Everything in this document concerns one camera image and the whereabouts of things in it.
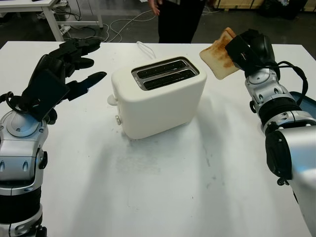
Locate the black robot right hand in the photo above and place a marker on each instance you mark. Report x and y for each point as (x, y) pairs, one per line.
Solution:
(264, 47)

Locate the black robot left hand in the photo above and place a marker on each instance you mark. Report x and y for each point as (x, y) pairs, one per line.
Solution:
(59, 59)

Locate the person's right hand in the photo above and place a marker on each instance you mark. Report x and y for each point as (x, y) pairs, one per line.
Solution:
(155, 6)

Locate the browned toast slice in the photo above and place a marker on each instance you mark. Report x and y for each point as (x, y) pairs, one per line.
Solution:
(218, 59)

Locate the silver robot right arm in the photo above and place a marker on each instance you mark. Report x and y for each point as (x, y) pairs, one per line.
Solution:
(296, 148)

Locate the person in black clothes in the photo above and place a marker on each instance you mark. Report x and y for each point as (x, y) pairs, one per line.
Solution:
(177, 24)

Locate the white two-slot toaster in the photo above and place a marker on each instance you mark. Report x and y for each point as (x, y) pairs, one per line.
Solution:
(158, 111)

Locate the white power strip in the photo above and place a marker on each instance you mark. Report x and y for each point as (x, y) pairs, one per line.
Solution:
(65, 29)

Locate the black bag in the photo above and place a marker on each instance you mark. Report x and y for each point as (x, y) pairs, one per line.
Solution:
(279, 10)

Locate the wooden crate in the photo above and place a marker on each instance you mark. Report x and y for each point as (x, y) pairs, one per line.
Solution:
(247, 3)

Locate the white desk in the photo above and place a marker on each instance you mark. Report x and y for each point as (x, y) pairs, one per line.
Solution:
(24, 5)

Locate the blue plastic tray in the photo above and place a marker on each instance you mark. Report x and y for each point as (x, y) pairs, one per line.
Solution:
(307, 103)

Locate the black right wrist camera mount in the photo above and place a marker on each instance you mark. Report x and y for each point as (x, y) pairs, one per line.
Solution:
(243, 53)

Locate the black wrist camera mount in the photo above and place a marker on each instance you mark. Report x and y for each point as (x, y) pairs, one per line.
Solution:
(44, 95)
(243, 53)

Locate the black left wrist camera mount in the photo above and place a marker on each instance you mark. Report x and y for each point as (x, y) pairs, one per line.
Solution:
(44, 95)

